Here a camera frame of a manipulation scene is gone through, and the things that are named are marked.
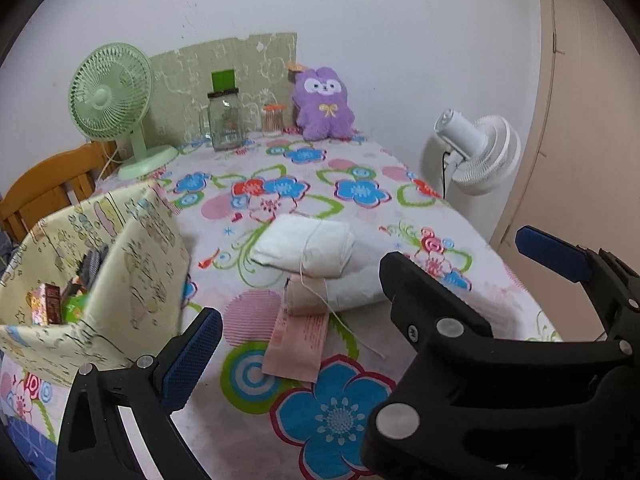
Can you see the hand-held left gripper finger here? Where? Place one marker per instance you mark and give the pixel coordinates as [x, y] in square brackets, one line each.
[192, 355]

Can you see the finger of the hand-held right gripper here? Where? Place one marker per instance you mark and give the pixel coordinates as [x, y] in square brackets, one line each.
[550, 255]
[435, 300]

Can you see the white thin cloth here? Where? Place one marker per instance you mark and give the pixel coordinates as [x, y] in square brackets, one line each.
[360, 285]

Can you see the pink packet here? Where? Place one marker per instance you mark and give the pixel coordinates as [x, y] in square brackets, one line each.
[297, 345]

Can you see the yellow fabric storage box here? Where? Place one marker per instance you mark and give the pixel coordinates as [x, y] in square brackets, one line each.
[135, 260]

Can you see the orange green snack packet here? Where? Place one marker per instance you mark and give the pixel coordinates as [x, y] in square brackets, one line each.
[77, 310]

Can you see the grey sock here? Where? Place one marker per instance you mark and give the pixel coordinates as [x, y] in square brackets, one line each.
[94, 265]

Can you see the white towel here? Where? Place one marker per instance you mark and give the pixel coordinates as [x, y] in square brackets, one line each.
[310, 245]

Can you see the pink yellow tissue pack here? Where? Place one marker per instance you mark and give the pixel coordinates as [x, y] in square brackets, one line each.
[46, 305]

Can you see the white standing fan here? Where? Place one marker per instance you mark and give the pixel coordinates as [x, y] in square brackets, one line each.
[485, 155]

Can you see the floral tablecloth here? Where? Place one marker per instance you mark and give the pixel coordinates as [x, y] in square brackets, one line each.
[380, 160]

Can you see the beige door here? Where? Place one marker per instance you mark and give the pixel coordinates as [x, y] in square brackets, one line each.
[590, 110]

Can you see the purple plush toy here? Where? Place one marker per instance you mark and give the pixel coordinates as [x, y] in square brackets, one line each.
[325, 110]

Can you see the wooden chair headboard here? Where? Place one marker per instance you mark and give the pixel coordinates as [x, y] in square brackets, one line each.
[45, 185]

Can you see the glass jar green lid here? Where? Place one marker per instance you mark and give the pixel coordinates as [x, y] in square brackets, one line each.
[225, 125]

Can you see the toothpick container orange lid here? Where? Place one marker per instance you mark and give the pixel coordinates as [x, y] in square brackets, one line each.
[273, 122]

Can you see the green desk fan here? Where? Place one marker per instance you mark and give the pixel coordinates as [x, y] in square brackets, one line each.
[107, 95]

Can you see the green patterned board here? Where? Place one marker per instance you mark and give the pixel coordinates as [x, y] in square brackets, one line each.
[260, 55]

